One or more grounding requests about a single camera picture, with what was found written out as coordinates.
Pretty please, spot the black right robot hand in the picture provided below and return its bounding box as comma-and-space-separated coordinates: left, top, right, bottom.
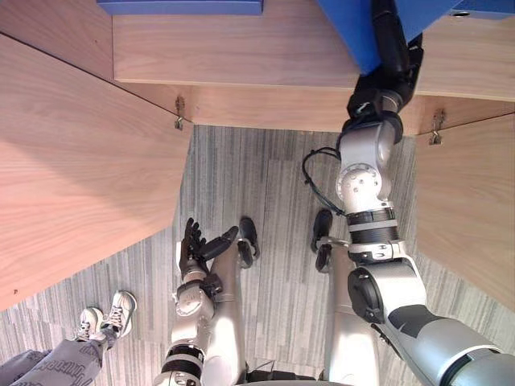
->
360, 0, 426, 109

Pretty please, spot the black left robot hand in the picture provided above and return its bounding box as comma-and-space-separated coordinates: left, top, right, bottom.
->
178, 216, 241, 275

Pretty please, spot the blue folder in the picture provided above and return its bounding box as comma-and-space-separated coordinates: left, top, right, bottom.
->
315, 0, 515, 78

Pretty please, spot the metal door hinge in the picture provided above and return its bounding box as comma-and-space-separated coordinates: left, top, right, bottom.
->
173, 95, 187, 132
428, 108, 448, 146

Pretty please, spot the wide wooden cabinet door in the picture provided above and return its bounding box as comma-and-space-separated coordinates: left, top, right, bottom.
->
0, 32, 195, 311

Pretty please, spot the wooden cabinet body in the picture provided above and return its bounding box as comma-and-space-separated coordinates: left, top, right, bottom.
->
0, 0, 515, 137

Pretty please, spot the narrow wooden cabinet door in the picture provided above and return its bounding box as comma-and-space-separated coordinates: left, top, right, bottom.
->
414, 112, 515, 313

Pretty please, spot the dark left robot foot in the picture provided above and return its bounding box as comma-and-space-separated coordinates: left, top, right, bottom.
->
238, 216, 261, 269

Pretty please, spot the dark robot foot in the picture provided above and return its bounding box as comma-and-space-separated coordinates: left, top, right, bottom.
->
311, 208, 335, 274
238, 216, 261, 269

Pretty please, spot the silver left robot leg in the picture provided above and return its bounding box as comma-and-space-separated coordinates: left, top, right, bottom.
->
200, 237, 258, 386

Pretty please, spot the silver robot leg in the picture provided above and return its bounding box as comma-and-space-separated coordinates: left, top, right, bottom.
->
320, 236, 381, 386
200, 237, 258, 386

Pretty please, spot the person's white shoe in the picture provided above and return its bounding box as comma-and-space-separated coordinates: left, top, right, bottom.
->
101, 289, 138, 339
75, 306, 106, 343

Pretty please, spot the dark right robot foot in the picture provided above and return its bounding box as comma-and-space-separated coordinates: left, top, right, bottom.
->
311, 208, 335, 274

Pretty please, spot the dark robot torso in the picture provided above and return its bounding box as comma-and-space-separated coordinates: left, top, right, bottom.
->
244, 360, 323, 386

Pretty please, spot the person's leg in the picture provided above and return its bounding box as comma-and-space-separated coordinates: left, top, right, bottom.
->
0, 330, 118, 386

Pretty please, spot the silver right robot leg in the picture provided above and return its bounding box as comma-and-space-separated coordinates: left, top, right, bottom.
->
320, 236, 381, 386

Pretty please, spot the blue file box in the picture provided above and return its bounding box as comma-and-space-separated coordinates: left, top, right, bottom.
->
96, 0, 266, 17

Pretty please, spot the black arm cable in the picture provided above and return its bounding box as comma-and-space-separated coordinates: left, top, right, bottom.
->
302, 146, 348, 216

